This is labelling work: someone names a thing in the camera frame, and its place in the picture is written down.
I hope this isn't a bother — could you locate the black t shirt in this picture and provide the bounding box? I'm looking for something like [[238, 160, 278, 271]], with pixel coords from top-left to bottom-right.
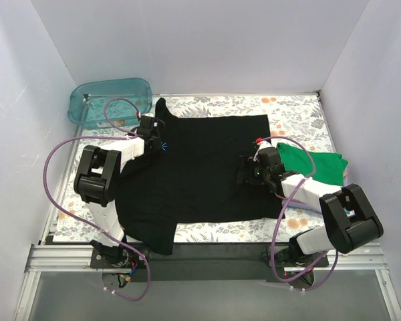
[[115, 99, 281, 255]]

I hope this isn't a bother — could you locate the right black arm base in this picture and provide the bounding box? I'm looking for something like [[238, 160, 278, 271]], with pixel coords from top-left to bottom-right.
[[260, 246, 320, 268]]

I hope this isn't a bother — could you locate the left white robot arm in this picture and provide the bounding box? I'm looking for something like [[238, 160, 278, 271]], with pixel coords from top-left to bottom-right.
[[74, 114, 164, 268]]

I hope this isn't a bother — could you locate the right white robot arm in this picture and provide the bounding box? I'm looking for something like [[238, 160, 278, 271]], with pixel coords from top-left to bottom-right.
[[237, 142, 384, 266]]

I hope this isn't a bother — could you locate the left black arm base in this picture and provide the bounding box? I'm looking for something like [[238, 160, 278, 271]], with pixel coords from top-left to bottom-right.
[[90, 240, 150, 269]]

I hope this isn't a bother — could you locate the lilac folded t shirt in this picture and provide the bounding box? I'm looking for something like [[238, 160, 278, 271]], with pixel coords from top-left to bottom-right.
[[287, 199, 321, 213]]

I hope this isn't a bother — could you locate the floral table mat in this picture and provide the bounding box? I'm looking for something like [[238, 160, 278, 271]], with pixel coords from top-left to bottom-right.
[[61, 94, 335, 243]]

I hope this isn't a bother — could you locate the green folded t shirt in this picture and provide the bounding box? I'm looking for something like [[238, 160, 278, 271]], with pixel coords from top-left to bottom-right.
[[277, 143, 348, 187]]

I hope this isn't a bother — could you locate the teal plastic bin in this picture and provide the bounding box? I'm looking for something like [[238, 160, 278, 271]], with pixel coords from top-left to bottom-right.
[[68, 78, 152, 130]]

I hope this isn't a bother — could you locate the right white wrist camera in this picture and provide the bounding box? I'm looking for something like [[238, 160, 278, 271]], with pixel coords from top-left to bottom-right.
[[255, 138, 271, 151]]

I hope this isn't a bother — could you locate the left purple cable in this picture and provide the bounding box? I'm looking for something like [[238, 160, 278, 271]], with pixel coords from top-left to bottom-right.
[[43, 96, 153, 302]]

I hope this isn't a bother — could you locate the aluminium frame rail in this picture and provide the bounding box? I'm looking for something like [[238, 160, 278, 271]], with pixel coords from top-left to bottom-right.
[[13, 242, 394, 321]]

